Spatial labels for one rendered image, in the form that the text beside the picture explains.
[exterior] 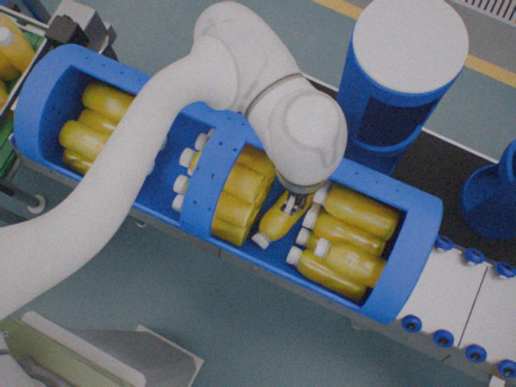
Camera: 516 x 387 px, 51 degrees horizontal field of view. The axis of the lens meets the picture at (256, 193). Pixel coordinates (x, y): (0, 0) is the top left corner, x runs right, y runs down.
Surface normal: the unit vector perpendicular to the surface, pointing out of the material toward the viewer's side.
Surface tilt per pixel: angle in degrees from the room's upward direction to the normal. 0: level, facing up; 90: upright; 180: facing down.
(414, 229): 10
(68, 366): 5
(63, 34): 0
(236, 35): 21
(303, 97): 5
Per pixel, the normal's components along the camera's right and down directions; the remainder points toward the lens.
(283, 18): -0.04, -0.25
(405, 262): -0.16, 0.00
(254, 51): 0.29, -0.32
